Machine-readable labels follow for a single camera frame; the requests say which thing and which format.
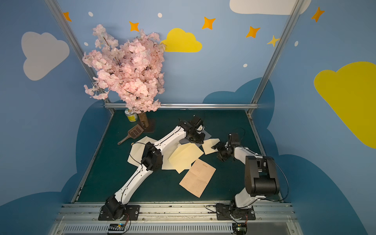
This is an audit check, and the yellow envelope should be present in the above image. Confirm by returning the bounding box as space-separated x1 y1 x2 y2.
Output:
168 143 204 174

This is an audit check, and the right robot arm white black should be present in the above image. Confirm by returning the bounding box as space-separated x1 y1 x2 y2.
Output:
210 133 280 210

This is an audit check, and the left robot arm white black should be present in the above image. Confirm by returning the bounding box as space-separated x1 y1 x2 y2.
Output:
98 116 205 221

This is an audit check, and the grey envelope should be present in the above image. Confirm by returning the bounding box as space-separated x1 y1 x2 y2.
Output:
179 130 211 147

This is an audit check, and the brown letter paper front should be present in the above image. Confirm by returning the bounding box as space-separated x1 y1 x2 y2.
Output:
179 159 216 198

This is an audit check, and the back horizontal aluminium bar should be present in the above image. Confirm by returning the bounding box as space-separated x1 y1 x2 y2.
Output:
104 102 259 110

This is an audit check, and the cream paper sheet centre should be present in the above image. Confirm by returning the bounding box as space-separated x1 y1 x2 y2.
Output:
162 143 181 170

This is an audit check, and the brown slotted scoop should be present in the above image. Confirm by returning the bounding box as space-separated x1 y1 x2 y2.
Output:
117 124 144 145

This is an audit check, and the white paper sheet left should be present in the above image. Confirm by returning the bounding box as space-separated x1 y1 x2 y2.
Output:
127 136 156 166

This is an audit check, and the yellow green tin can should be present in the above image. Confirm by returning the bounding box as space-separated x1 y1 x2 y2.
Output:
124 108 138 122

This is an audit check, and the pink cherry blossom tree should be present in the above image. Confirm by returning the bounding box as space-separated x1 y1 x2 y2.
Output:
82 24 165 129

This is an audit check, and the right small circuit board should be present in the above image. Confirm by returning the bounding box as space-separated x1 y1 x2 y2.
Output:
232 223 247 235

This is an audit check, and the small circuit board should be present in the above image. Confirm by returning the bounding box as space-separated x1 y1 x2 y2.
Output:
107 223 127 235
232 223 247 235

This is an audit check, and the left small circuit board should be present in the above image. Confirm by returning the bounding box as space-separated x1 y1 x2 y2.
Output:
107 223 127 235

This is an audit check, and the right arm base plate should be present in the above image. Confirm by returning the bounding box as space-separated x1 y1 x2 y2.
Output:
215 203 256 221

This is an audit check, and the aluminium rail base frame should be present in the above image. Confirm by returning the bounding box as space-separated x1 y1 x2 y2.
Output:
49 201 303 235

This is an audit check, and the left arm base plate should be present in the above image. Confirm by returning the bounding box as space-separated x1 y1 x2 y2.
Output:
98 205 140 221

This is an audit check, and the right aluminium frame post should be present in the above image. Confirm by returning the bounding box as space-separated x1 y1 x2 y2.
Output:
247 0 305 117

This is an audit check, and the aluminium frame post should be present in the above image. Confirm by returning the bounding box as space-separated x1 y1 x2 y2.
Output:
247 0 305 117
44 0 115 114

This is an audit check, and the left aluminium frame post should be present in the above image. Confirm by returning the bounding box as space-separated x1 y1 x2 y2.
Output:
44 0 115 114

